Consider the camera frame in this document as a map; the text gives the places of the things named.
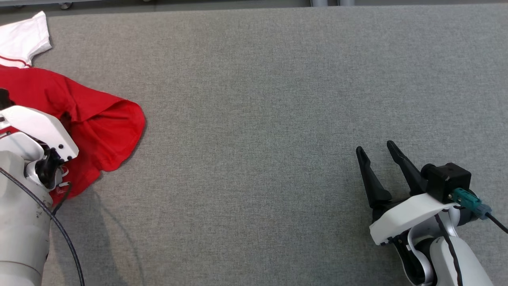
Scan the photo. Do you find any teal right camera connector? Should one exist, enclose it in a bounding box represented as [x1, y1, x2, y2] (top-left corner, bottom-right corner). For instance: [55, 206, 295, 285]
[452, 188, 493, 220]

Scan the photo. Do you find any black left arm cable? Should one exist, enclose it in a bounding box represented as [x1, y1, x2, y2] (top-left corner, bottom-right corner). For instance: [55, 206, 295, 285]
[0, 168, 85, 286]

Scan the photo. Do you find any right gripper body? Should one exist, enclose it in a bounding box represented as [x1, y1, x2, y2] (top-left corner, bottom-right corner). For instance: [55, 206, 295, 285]
[369, 193, 477, 286]

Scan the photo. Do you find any black right camera cable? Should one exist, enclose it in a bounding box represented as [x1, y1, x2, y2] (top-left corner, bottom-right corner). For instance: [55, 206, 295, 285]
[486, 213, 508, 234]

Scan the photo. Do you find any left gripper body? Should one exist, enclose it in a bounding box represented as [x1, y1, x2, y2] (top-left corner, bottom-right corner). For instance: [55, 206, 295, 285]
[0, 105, 79, 191]

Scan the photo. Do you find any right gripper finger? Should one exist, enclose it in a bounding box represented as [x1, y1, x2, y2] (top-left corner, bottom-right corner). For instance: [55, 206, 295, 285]
[387, 140, 428, 196]
[356, 146, 393, 209]

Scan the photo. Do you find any black twisted right arm cable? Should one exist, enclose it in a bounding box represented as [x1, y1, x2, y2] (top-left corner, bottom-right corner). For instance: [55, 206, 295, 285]
[435, 214, 464, 286]

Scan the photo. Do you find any red shirt with white sleeves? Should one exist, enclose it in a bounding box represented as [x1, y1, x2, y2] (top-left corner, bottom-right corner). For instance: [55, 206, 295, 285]
[0, 11, 146, 207]

